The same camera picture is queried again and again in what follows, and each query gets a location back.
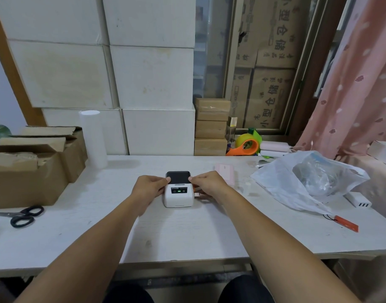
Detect person's left hand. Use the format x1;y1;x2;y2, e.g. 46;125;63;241
130;175;171;216

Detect person's right hand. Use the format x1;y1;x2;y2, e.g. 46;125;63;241
188;171;235;204

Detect white label printer black lid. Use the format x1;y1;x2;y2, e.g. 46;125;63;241
163;171;195;208

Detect person's right forearm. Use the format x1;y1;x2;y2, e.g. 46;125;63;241
217;187;361;303

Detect person's left forearm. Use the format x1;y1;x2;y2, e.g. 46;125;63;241
12;195;149;303

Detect pink flat packet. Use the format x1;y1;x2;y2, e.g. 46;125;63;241
214;163;235;186

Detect small brown cardboard box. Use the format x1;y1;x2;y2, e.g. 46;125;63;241
195;120;228;139
194;98;231;121
194;138;228;156

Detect clear small box yellow top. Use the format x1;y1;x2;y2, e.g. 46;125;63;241
225;116;238;143

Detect orange green tape dispenser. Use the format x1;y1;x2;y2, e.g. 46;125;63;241
226;127;263;156

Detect tall white paper roll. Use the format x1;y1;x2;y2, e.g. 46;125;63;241
79;110;108;169

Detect white plastic bag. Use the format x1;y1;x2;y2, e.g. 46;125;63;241
250;150;370;216

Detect small open cardboard box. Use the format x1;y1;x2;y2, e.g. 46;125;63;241
9;126;88;183

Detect stack of white boxes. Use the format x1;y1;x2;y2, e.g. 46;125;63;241
0;0;196;156

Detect person's left leg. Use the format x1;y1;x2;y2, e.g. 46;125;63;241
103;282;155;303

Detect person's leg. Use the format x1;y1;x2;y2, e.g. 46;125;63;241
103;282;155;303
218;274;275;303

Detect person's right leg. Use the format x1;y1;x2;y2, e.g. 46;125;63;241
218;274;275;303

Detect large open cardboard box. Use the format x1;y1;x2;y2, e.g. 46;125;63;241
0;137;69;209

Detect stack of printed cardboard cartons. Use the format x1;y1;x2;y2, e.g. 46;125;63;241
229;0;313;130

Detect red hang tag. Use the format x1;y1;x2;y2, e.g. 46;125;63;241
323;214;359;233

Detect white multi-port charger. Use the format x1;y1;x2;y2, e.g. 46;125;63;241
343;192;373;209

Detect pink patterned curtain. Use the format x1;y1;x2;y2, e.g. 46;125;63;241
293;0;386;161

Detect flat white box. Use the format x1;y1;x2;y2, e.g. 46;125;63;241
366;141;386;169

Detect black handled scissors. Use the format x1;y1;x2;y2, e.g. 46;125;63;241
0;205;45;229

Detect brown window frame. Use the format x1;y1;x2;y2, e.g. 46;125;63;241
280;0;350;144

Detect wooden post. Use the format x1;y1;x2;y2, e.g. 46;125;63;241
0;0;47;127

